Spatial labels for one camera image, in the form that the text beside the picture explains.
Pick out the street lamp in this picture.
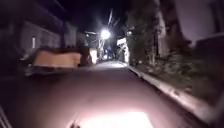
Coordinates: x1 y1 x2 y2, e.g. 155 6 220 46
99 9 114 61

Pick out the grey asphalt road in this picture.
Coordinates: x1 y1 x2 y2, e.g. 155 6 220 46
0 60 208 128

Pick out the tree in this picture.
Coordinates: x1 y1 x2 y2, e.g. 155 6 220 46
125 0 168 67

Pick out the orange truck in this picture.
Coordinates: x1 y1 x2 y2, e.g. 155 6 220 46
25 47 92 76

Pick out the concrete kerb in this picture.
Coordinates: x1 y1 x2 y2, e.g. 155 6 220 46
126 64 224 125

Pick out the grey building with window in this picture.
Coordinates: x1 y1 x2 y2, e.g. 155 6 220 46
0 0 78 64

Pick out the pale building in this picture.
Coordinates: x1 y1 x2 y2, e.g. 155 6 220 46
159 0 224 58

